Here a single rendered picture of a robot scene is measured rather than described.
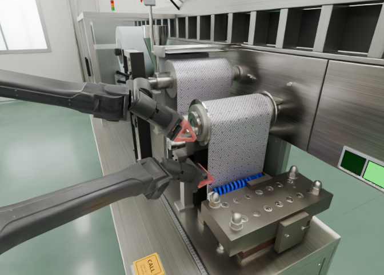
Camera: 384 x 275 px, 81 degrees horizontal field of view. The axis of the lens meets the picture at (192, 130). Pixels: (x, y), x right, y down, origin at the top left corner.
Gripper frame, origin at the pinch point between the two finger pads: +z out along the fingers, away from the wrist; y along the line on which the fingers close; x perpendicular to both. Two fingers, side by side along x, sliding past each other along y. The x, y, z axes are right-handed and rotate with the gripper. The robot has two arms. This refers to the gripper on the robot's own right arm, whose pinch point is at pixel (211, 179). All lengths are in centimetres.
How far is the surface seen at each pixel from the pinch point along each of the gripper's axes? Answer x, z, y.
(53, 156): -134, -18, -253
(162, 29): 43, -13, -71
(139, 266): -26.2, -16.8, 8.5
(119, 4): 119, 25, -556
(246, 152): 12.6, 7.9, 0.3
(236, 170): 5.4, 8.2, 0.3
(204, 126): 15.2, -12.1, -0.7
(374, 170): 25.7, 19.6, 29.3
